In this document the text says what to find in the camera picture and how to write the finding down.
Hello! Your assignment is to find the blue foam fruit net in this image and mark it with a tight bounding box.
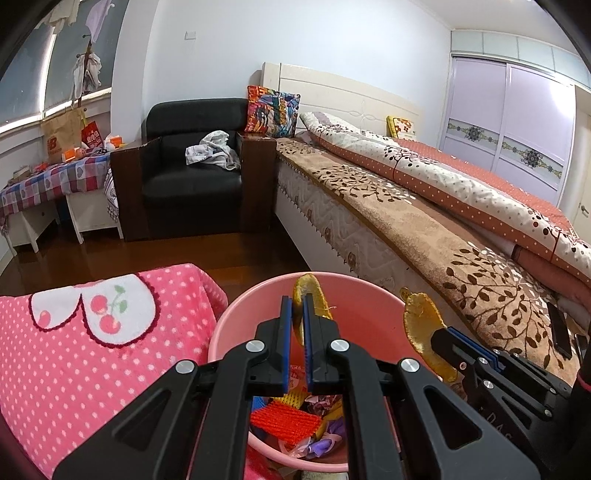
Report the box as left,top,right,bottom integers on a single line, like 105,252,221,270
252,396,269,411

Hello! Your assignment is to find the banana peel piece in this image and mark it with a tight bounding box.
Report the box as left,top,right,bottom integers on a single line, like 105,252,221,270
291,273,334,393
401,287,459,385

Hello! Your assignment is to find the red foam fruit net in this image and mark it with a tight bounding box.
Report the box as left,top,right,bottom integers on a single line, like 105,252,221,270
249,400,322,445

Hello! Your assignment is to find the purple wrapper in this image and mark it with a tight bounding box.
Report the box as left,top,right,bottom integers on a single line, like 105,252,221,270
293,418,346,460

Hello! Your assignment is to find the yellow foam fruit net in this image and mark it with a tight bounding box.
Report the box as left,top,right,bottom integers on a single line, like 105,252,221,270
279,390,308,409

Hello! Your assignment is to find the brown leaf pattern blanket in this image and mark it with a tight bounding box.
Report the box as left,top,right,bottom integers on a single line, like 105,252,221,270
276,139,580,383

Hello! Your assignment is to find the black phone on bed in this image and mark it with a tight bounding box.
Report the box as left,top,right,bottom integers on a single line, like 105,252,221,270
547,303,572,359

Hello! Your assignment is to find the pink plastic bucket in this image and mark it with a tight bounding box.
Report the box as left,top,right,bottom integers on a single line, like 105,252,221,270
208,272,414,473

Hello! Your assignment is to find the floral white orange quilt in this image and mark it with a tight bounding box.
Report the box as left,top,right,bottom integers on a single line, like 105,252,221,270
301,112,590,285

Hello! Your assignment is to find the pink polka dot blanket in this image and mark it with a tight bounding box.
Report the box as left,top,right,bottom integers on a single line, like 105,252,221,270
1,263,228,478

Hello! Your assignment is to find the white mattress side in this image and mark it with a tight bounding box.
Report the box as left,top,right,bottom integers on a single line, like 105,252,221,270
274,161,457,325

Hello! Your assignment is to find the lilac sliding wardrobe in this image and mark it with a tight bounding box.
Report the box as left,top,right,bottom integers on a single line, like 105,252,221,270
440,58,576,205

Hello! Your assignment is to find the yellow patterned pillow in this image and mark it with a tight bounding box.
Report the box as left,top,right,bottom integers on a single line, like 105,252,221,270
386,116,417,141

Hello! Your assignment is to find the black armchair by bed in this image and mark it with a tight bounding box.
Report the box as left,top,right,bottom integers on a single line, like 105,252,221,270
109,98,276,241

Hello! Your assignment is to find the white side table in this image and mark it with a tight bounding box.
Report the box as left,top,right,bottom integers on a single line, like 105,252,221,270
4,190,123,253

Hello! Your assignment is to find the plaid tablecloth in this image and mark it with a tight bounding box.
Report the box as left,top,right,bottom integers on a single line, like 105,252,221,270
1,153,109,231

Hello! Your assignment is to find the crumpled white cloth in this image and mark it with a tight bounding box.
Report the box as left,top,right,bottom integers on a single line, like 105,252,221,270
185,130,242,171

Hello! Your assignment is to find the white bed headboard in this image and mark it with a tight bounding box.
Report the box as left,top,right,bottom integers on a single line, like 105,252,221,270
260,62,422,135

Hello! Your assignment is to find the red gift bag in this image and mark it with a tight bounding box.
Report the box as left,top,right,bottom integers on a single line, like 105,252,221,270
81,121,104,150

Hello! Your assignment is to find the colourful patterned cushion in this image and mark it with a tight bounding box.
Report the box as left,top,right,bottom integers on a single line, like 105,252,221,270
245,85,301,138

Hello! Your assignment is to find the brown paper bag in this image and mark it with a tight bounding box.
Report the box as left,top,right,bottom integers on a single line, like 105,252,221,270
41,108,86,164

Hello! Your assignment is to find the coat stand with clothes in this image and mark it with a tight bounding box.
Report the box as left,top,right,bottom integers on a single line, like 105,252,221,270
71,35,102,107

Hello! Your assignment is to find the hanging lilac cloth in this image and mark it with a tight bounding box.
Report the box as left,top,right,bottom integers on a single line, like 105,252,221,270
85,0,114,43

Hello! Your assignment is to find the hanging white jacket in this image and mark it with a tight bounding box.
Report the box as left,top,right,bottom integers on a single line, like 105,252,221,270
43,0,81,30

